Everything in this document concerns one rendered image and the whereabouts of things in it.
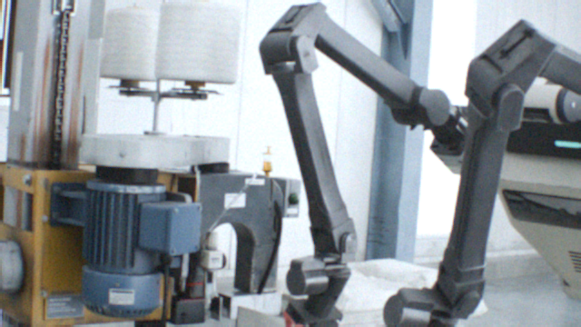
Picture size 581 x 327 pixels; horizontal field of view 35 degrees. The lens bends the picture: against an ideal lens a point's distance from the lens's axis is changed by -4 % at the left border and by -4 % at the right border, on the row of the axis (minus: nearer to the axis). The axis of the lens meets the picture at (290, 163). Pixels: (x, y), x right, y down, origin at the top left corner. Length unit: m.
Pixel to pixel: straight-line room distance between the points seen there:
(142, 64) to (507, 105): 0.93
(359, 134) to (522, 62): 6.58
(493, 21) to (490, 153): 7.80
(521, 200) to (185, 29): 0.75
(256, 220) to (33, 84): 0.60
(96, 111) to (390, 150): 3.09
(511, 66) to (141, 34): 0.94
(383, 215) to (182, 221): 6.41
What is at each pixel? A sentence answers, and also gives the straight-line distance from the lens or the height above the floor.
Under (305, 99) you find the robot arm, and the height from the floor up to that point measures 1.51.
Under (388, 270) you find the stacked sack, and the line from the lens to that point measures 5.53.
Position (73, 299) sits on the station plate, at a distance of 1.91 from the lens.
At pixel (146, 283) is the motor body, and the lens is 1.75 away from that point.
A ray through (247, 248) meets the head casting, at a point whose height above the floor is 1.17.
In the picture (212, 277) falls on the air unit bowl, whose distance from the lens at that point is 2.01.
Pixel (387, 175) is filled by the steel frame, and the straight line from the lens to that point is 8.03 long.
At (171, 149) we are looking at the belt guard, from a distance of 1.73.
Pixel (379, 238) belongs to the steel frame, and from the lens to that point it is 8.10.
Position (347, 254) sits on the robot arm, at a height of 1.22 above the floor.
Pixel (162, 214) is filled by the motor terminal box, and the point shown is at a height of 1.29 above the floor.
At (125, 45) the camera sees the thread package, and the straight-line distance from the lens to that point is 2.02.
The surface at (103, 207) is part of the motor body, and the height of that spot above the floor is 1.29.
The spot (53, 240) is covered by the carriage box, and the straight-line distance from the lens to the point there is 1.87.
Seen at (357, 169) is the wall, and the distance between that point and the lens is 7.90.
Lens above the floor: 1.48
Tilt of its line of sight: 3 degrees down
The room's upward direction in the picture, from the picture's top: 4 degrees clockwise
